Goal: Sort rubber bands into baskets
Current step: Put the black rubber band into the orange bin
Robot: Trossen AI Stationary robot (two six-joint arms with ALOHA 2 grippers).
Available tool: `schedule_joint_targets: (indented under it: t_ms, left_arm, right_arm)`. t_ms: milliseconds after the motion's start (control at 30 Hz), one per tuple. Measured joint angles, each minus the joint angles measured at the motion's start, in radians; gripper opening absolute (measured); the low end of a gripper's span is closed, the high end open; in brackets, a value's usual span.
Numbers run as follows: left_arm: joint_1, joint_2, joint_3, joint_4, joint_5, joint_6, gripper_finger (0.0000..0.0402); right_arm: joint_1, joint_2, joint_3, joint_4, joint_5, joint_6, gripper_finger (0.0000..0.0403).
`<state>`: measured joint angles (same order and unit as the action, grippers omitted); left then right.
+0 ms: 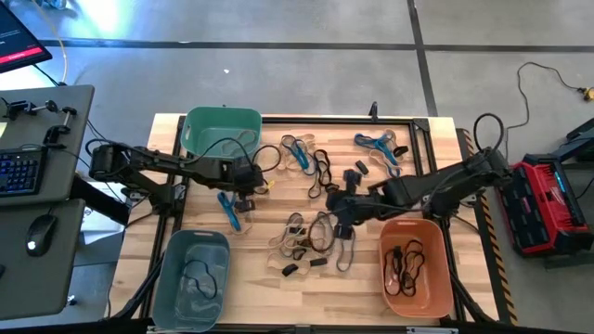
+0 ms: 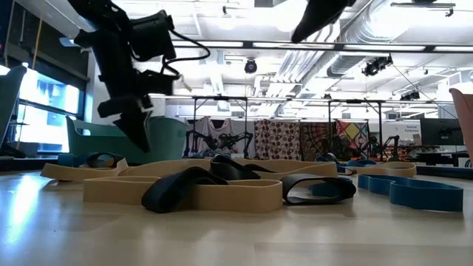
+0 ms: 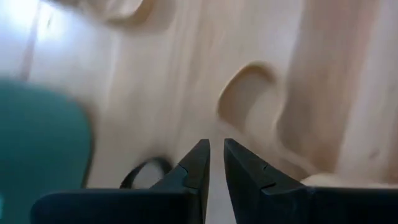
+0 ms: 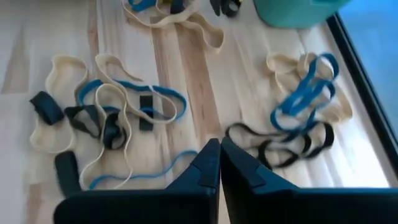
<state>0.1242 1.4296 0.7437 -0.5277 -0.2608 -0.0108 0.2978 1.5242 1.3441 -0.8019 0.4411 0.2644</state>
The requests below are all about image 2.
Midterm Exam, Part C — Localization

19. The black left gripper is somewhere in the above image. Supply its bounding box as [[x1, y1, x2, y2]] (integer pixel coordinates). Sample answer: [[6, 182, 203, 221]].
[[90, 35, 182, 154]]

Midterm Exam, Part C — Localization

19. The beige rubber band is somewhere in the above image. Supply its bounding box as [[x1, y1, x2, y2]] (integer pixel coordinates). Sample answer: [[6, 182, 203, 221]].
[[118, 158, 214, 178], [82, 175, 285, 214], [39, 157, 129, 183], [236, 158, 339, 181], [344, 161, 418, 179]]

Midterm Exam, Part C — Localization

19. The black overhead rig beam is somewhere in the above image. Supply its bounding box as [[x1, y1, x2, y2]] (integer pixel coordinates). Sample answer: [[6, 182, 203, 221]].
[[171, 39, 473, 53]]

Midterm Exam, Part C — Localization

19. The light green plastic basket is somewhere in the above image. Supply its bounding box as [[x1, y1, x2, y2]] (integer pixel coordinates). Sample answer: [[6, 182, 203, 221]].
[[65, 115, 190, 166]]

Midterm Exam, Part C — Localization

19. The black ceiling lamp cluster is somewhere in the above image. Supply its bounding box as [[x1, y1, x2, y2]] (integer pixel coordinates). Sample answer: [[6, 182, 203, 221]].
[[361, 54, 395, 78]]

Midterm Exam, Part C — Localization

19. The white hanging cloth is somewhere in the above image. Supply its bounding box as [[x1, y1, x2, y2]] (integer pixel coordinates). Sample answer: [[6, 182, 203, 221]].
[[188, 117, 256, 159]]

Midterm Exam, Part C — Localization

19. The small black ceiling lamp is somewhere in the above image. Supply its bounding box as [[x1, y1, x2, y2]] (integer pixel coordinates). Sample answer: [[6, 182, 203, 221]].
[[400, 89, 421, 102]]

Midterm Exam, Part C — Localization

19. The colourful diamond hanging cloth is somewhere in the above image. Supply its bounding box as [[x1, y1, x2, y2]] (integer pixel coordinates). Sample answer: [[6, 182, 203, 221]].
[[335, 119, 371, 158]]

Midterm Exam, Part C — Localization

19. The brown mandala hanging cloth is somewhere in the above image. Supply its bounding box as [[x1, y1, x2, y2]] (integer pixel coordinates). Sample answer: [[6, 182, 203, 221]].
[[299, 121, 336, 163]]

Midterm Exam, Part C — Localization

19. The dotted hanging cloth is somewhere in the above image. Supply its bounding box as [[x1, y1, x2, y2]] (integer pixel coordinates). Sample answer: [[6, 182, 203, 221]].
[[253, 118, 301, 161]]

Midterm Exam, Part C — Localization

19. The black roller blind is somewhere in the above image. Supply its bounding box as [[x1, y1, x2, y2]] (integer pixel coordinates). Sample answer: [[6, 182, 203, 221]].
[[0, 0, 91, 83]]

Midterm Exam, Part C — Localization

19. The black background monitor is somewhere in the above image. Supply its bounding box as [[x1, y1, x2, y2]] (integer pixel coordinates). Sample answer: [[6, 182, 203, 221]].
[[419, 117, 465, 147]]

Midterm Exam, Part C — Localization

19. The orange plastic basket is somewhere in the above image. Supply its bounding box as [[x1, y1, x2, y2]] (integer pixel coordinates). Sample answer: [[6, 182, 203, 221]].
[[449, 87, 473, 163]]

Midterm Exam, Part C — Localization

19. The black background desk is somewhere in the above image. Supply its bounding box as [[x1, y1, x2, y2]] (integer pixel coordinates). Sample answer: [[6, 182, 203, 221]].
[[401, 145, 473, 168]]

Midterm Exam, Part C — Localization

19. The silver ventilation duct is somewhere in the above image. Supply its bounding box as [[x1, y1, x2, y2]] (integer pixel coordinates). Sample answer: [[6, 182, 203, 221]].
[[280, 0, 395, 79]]

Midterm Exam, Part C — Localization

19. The black hanging dome camera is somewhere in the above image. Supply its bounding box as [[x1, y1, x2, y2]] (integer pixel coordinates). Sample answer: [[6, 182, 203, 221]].
[[243, 58, 259, 75]]

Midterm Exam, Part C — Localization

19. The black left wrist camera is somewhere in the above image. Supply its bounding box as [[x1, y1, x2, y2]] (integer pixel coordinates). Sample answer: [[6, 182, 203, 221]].
[[129, 10, 177, 63]]

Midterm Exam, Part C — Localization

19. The black metal frame stand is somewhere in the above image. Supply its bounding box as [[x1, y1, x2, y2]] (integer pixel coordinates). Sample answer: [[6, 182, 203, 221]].
[[191, 95, 249, 160], [327, 98, 384, 163]]

